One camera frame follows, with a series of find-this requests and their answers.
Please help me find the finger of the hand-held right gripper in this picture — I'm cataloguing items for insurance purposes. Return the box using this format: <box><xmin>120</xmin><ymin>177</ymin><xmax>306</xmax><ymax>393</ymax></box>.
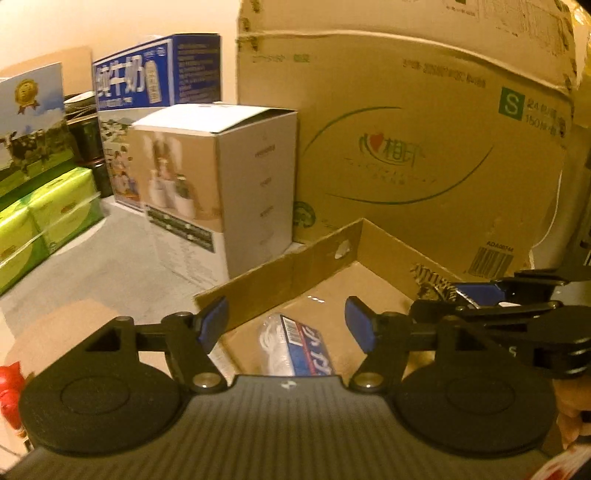
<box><xmin>450</xmin><ymin>270</ymin><xmax>571</xmax><ymax>308</ymax></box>
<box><xmin>411</xmin><ymin>300</ymin><xmax>564</xmax><ymax>330</ymax></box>

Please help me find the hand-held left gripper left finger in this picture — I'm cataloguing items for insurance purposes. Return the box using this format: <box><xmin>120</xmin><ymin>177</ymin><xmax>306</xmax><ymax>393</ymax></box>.
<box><xmin>83</xmin><ymin>295</ymin><xmax>230</xmax><ymax>393</ymax></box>

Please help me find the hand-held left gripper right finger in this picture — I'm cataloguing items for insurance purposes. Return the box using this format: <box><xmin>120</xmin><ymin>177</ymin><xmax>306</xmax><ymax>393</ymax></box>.
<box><xmin>345</xmin><ymin>296</ymin><xmax>481</xmax><ymax>393</ymax></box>

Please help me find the leopard print lanyard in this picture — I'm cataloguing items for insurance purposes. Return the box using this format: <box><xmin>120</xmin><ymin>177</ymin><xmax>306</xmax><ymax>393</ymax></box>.
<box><xmin>411</xmin><ymin>263</ymin><xmax>467</xmax><ymax>301</ymax></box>

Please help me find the blue clear plastic packet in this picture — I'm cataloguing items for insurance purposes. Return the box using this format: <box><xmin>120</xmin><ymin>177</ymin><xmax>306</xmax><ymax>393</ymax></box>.
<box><xmin>256</xmin><ymin>314</ymin><xmax>337</xmax><ymax>377</ymax></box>

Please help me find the shallow cardboard box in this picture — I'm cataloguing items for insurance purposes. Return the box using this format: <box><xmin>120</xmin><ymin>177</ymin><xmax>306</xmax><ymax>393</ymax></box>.
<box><xmin>194</xmin><ymin>218</ymin><xmax>532</xmax><ymax>377</ymax></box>

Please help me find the red figurine toy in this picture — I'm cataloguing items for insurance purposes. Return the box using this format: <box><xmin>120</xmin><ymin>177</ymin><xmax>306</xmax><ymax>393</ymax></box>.
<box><xmin>0</xmin><ymin>362</ymin><xmax>28</xmax><ymax>439</ymax></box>

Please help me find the person's right hand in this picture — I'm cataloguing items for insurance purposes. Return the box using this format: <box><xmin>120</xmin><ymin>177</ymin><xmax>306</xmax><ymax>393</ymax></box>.
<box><xmin>554</xmin><ymin>381</ymin><xmax>591</xmax><ymax>450</ymax></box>

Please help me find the grey blanket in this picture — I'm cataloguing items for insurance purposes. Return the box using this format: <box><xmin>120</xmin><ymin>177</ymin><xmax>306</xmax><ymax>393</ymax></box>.
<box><xmin>0</xmin><ymin>210</ymin><xmax>305</xmax><ymax>319</ymax></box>

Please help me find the red white cloth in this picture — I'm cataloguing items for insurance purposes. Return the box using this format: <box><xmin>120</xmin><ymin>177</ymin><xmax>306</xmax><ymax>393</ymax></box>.
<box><xmin>531</xmin><ymin>445</ymin><xmax>591</xmax><ymax>480</ymax></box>

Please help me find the white humidifier box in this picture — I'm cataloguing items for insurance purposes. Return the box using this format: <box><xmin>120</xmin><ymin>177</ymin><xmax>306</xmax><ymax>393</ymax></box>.
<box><xmin>126</xmin><ymin>104</ymin><xmax>298</xmax><ymax>280</ymax></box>

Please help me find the tan mat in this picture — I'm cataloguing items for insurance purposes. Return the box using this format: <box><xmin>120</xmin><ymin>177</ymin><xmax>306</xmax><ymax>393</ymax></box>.
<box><xmin>0</xmin><ymin>298</ymin><xmax>241</xmax><ymax>462</ymax></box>

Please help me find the large cardboard box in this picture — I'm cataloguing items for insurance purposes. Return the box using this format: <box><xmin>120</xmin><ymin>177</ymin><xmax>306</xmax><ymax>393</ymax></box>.
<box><xmin>235</xmin><ymin>0</ymin><xmax>578</xmax><ymax>278</ymax></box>

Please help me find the dark container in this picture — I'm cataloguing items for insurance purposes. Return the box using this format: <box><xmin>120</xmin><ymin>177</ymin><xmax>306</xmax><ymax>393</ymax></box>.
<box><xmin>64</xmin><ymin>91</ymin><xmax>112</xmax><ymax>199</ymax></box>

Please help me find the blue milk carton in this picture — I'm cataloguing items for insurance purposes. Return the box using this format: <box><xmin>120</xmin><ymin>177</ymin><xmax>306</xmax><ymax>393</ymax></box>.
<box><xmin>92</xmin><ymin>33</ymin><xmax>222</xmax><ymax>210</ymax></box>

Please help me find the yellow plastic bag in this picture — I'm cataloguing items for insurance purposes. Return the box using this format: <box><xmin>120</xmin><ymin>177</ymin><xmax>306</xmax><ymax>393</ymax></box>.
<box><xmin>573</xmin><ymin>0</ymin><xmax>591</xmax><ymax>121</ymax></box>

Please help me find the green cow milk carton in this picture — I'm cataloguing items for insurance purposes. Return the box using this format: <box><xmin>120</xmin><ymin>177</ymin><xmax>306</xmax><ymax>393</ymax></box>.
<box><xmin>0</xmin><ymin>62</ymin><xmax>77</xmax><ymax>197</ymax></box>

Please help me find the brown cardboard panel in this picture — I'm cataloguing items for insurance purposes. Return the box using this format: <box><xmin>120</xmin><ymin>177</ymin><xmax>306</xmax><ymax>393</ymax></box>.
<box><xmin>0</xmin><ymin>46</ymin><xmax>93</xmax><ymax>97</ymax></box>

